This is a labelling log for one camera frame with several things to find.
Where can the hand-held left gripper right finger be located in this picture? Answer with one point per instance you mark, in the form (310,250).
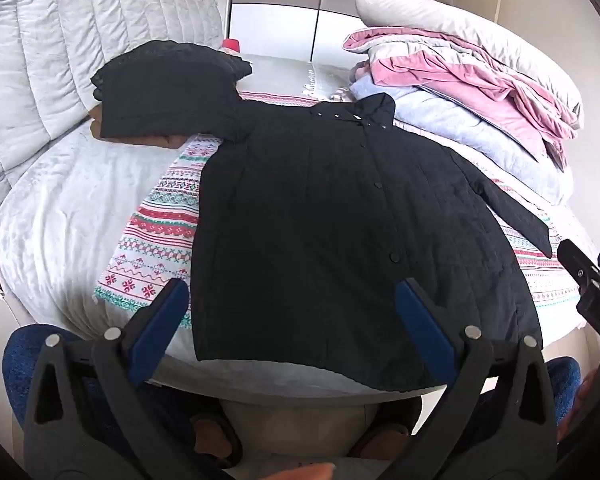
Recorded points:
(422,320)

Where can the person's left leg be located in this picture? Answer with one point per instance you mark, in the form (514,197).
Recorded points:
(25,360)

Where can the light blue blanket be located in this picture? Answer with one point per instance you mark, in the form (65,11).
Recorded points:
(445,120)

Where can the person's left sandalled foot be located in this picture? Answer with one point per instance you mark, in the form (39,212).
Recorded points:
(215,432)

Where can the small red object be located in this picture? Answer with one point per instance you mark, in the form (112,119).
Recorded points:
(231,45)

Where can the white pillow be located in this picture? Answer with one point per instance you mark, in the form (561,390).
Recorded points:
(460,25)

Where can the person's sandalled foot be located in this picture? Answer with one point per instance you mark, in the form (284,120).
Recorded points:
(215,432)
(380,442)

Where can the person's left hand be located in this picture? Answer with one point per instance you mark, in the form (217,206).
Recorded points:
(305,472)

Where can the folded black garment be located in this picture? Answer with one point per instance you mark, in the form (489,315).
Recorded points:
(180,90)

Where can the white grey wardrobe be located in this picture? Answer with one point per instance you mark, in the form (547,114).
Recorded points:
(280,5)

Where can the folded brown garment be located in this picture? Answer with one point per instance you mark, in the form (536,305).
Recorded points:
(130,137)

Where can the person's right sandalled foot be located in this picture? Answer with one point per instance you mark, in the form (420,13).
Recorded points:
(380,442)

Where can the black quilted jacket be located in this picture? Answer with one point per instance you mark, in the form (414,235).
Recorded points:
(340,240)

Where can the person's leg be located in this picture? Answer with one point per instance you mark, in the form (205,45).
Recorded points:
(25,360)
(562,385)

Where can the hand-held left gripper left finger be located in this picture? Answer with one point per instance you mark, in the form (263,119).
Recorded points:
(162,317)

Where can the red green patterned blanket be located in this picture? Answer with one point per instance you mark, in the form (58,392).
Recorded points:
(155,240)

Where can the grey quilted headboard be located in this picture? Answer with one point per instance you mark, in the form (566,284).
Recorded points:
(70,45)

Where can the pink velvet blanket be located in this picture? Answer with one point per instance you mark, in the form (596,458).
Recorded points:
(495,95)

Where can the person's right hand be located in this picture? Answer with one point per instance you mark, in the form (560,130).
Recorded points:
(582,400)

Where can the person's right leg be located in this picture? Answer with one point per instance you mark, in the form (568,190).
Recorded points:
(562,385)

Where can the grey printed bed sheet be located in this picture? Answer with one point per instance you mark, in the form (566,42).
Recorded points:
(290,77)

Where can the pink edged white quilt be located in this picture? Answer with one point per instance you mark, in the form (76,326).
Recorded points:
(380,45)

